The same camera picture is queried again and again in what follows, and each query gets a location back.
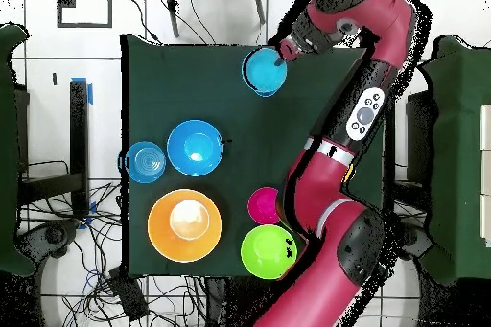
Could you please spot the dark green tablecloth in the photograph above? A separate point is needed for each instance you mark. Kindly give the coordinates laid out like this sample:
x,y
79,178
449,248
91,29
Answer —
x,y
191,85

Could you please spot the large yellow bowl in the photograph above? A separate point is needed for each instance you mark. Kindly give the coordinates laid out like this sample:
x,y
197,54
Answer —
x,y
161,227

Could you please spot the shallow blue bowl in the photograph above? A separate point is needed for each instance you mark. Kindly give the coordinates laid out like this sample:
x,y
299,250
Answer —
x,y
145,162

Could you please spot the black equipment stand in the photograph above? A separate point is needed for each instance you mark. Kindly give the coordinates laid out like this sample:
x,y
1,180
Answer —
x,y
420,139

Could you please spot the black stand bar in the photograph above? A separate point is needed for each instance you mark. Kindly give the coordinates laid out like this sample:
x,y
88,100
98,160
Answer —
x,y
79,131

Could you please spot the dark grey chair with knob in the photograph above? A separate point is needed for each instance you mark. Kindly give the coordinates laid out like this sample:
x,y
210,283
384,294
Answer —
x,y
55,235

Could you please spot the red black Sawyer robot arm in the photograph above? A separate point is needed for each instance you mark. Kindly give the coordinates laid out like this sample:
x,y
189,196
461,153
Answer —
x,y
326,189

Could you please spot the green cloth side table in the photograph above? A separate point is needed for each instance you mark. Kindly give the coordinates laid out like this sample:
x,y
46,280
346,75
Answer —
x,y
7,150
460,150

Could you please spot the pink red bowl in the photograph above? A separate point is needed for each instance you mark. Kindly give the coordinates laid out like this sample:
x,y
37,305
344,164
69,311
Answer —
x,y
262,206

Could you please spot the white boxes stack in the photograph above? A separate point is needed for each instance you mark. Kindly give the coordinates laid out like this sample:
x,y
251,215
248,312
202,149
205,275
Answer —
x,y
486,173

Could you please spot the black power box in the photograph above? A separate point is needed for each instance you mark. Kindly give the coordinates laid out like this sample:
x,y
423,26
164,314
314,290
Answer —
x,y
128,296

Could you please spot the small ribbed teal bowl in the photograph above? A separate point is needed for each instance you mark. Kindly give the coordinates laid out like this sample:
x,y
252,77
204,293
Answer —
x,y
262,72

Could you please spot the green bowl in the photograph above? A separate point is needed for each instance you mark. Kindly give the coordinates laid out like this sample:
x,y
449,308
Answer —
x,y
264,252

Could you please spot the large blue bowl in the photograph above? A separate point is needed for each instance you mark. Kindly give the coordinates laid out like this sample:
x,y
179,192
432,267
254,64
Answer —
x,y
195,148

